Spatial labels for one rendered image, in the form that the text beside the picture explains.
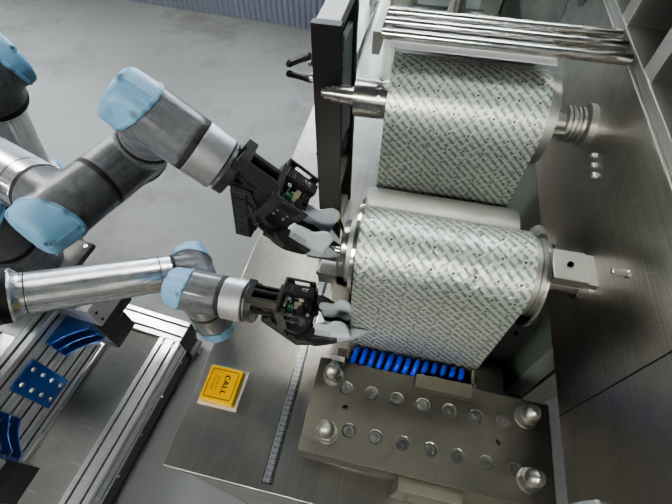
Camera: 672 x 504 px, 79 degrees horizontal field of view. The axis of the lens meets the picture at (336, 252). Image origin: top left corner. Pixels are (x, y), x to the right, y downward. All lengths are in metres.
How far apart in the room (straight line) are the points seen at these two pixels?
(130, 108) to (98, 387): 1.43
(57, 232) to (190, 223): 1.85
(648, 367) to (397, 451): 0.38
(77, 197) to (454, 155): 0.54
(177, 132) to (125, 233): 2.00
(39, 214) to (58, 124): 2.91
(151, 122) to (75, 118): 2.94
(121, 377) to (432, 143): 1.48
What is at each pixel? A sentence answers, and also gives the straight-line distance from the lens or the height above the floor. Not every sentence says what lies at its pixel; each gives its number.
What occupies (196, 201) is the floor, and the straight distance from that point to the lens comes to 2.52.
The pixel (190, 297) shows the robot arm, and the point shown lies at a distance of 0.74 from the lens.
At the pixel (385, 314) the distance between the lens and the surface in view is 0.65.
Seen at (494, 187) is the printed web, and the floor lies 1.24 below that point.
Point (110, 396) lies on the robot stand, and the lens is 1.81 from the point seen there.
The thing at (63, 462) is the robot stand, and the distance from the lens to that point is 1.81.
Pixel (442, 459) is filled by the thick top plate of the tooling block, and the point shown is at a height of 1.03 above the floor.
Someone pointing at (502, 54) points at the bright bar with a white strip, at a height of 1.44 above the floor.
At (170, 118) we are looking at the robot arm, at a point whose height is 1.45.
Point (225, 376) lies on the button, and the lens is 0.90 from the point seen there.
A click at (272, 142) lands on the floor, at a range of 2.80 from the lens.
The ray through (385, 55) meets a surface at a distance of 1.53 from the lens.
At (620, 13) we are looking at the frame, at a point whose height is 1.46.
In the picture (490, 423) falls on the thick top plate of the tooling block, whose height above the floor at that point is 1.03.
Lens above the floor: 1.75
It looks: 54 degrees down
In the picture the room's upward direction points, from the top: straight up
